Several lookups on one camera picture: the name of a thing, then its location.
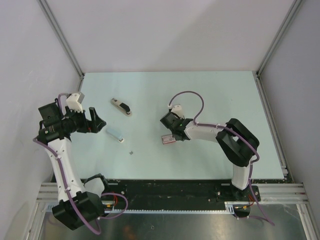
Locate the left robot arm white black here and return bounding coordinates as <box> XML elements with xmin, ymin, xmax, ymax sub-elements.
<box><xmin>33</xmin><ymin>102</ymin><xmax>111</xmax><ymax>235</ymax></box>

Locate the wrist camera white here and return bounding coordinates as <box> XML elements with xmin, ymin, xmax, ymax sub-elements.
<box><xmin>66</xmin><ymin>92</ymin><xmax>85</xmax><ymax>113</ymax></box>
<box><xmin>168</xmin><ymin>104</ymin><xmax>185</xmax><ymax>119</ymax></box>

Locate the beige black stapler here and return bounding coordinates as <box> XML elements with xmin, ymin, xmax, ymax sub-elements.
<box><xmin>110</xmin><ymin>98</ymin><xmax>132</xmax><ymax>117</ymax></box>

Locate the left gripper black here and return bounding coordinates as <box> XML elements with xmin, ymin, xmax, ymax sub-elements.
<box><xmin>61</xmin><ymin>105</ymin><xmax>106</xmax><ymax>133</ymax></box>

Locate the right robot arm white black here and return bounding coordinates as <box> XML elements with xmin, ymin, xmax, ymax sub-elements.
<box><xmin>160</xmin><ymin>111</ymin><xmax>260</xmax><ymax>201</ymax></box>

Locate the aluminium frame rail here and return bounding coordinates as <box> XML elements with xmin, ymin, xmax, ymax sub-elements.
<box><xmin>36</xmin><ymin>182</ymin><xmax>309</xmax><ymax>204</ymax></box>

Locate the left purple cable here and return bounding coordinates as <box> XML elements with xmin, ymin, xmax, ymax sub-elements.
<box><xmin>33</xmin><ymin>92</ymin><xmax>129</xmax><ymax>236</ymax></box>

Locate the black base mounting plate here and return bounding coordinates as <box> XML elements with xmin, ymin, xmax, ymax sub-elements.
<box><xmin>102</xmin><ymin>179</ymin><xmax>261</xmax><ymax>211</ymax></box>

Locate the red white staple box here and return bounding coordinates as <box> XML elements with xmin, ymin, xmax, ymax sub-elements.
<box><xmin>161</xmin><ymin>134</ymin><xmax>176</xmax><ymax>145</ymax></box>

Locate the white slotted cable duct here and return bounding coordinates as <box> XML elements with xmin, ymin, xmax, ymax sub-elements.
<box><xmin>103</xmin><ymin>201</ymin><xmax>238</xmax><ymax>215</ymax></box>

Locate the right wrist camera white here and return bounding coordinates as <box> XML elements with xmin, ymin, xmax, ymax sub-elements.
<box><xmin>168</xmin><ymin>104</ymin><xmax>185</xmax><ymax>119</ymax></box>

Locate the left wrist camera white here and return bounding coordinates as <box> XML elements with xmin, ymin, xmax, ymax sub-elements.
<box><xmin>66</xmin><ymin>92</ymin><xmax>85</xmax><ymax>113</ymax></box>

